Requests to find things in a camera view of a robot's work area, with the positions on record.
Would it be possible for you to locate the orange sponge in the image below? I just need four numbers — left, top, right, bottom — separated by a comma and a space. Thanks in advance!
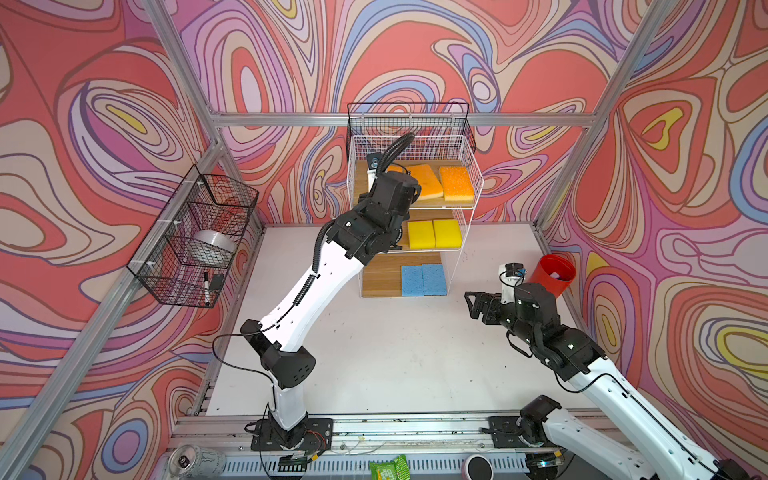
408, 164, 444, 201
439, 166, 475, 203

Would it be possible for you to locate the blue sponge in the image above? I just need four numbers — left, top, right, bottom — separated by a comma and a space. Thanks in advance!
401, 265, 425, 297
422, 264, 448, 296

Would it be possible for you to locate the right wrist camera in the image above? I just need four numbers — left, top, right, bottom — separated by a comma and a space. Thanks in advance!
499, 262, 526, 304

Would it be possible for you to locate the black wire basket wall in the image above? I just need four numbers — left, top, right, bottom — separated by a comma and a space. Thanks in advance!
346, 99, 476, 171
127, 166, 259, 309

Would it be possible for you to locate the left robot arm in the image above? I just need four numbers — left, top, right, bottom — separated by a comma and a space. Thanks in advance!
240, 172, 421, 432

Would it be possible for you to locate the silver drink can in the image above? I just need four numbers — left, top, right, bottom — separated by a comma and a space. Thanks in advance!
167, 445, 227, 479

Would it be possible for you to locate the yellow sponge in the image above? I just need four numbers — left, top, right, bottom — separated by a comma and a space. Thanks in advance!
407, 221, 436, 250
433, 219, 463, 250

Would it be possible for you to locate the black wire basket back wall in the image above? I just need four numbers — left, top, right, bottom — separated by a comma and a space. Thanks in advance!
346, 99, 476, 171

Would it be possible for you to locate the white wire wooden shelf rack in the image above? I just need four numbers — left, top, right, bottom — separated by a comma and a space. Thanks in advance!
359, 135, 484, 298

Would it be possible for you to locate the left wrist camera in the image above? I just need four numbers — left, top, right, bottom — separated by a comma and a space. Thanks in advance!
366, 152, 383, 189

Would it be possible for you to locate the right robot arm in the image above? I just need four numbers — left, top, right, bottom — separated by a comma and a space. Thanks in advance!
464, 283, 749, 479

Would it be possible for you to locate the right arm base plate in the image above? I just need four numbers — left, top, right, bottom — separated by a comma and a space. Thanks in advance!
479, 416, 560, 450

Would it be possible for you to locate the beige sponge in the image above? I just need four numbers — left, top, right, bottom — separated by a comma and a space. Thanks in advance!
386, 165, 407, 174

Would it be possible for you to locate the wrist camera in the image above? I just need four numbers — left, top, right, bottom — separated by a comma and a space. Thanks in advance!
499, 262, 526, 304
366, 152, 383, 189

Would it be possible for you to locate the black round speaker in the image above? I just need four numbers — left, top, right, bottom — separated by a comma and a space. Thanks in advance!
461, 454, 494, 480

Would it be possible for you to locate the green wipes packet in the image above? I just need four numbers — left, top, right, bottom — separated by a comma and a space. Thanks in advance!
369, 455, 411, 480

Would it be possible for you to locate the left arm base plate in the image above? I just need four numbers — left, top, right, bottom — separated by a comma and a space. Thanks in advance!
245, 416, 334, 453

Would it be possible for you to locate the silver tape roll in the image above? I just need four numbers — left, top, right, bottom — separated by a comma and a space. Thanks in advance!
184, 230, 236, 268

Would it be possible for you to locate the black wire basket left wall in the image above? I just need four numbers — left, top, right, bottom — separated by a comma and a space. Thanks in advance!
127, 166, 259, 309

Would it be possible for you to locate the black marker in basket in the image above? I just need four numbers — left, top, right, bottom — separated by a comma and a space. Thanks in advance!
203, 271, 211, 307

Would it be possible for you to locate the red plastic cup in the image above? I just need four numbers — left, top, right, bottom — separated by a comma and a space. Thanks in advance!
529, 254, 577, 297

